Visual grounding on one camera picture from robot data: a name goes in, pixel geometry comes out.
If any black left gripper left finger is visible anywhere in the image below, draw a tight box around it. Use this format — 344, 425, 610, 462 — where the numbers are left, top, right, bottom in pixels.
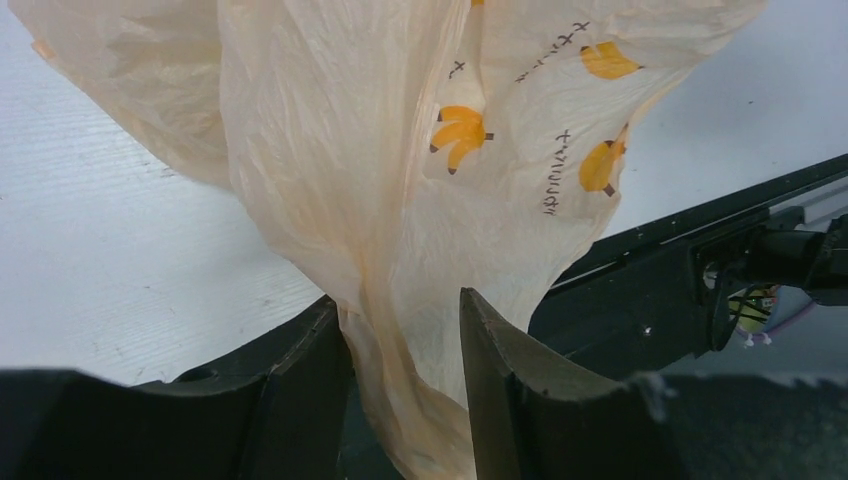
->
1, 297, 351, 479

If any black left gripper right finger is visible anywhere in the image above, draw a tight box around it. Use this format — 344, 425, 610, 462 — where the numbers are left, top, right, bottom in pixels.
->
460, 288, 847, 479

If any orange translucent plastic bag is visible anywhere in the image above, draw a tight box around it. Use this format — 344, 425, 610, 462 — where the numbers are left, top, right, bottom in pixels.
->
9, 1, 765, 479

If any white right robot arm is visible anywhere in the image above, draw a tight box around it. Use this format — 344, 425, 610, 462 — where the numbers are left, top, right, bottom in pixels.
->
740, 215, 847, 306

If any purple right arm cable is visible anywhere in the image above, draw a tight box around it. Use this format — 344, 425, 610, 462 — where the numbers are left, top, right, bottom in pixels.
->
728, 284, 816, 349

